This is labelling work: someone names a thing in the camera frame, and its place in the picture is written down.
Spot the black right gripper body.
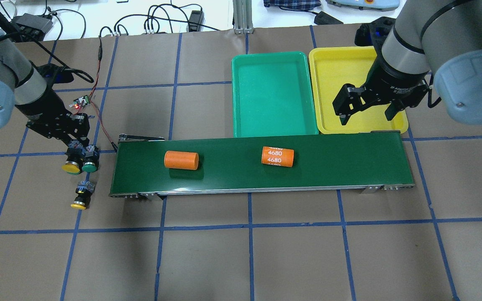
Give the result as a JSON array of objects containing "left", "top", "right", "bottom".
[{"left": 333, "top": 63, "right": 430, "bottom": 116}]

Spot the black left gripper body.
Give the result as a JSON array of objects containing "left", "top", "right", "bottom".
[{"left": 15, "top": 84, "right": 90, "bottom": 140}]

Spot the yellow push button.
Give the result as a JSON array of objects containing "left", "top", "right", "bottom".
[
  {"left": 62, "top": 140, "right": 85, "bottom": 175},
  {"left": 70, "top": 181, "right": 95, "bottom": 210}
]

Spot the green push button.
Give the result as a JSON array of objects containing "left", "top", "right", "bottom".
[{"left": 82, "top": 144, "right": 100, "bottom": 173}]

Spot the orange cylinder marked 4680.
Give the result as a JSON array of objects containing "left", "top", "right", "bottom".
[{"left": 261, "top": 146, "right": 295, "bottom": 168}]

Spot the plain orange cylinder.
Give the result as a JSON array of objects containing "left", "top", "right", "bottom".
[{"left": 163, "top": 150, "right": 199, "bottom": 170}]

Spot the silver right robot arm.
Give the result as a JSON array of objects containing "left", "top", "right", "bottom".
[{"left": 333, "top": 0, "right": 482, "bottom": 125}]

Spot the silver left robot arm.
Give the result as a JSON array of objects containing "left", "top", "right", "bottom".
[{"left": 0, "top": 28, "right": 93, "bottom": 147}]

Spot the small green controller board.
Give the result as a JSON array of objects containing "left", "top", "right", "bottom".
[{"left": 70, "top": 95, "right": 90, "bottom": 111}]

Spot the yellow plastic tray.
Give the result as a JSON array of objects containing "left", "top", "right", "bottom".
[{"left": 309, "top": 46, "right": 409, "bottom": 135}]

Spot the green conveyor belt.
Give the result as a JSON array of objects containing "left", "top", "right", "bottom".
[{"left": 109, "top": 132, "right": 415, "bottom": 198}]

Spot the green plastic tray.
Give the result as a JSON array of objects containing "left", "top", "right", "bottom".
[{"left": 231, "top": 51, "right": 319, "bottom": 138}]

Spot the blue teach pendant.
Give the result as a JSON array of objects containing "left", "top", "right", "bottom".
[{"left": 326, "top": 0, "right": 400, "bottom": 12}]

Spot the black power brick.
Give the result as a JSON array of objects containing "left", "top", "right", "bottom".
[{"left": 313, "top": 11, "right": 343, "bottom": 25}]

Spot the folded blue plaid umbrella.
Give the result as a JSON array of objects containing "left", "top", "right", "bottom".
[{"left": 263, "top": 0, "right": 322, "bottom": 11}]

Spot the black power adapter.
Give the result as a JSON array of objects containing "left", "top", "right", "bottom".
[{"left": 187, "top": 10, "right": 203, "bottom": 32}]

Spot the red black power cable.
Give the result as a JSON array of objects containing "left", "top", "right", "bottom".
[{"left": 69, "top": 37, "right": 118, "bottom": 152}]

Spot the aluminium frame post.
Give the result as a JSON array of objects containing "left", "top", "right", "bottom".
[{"left": 233, "top": 0, "right": 254, "bottom": 36}]

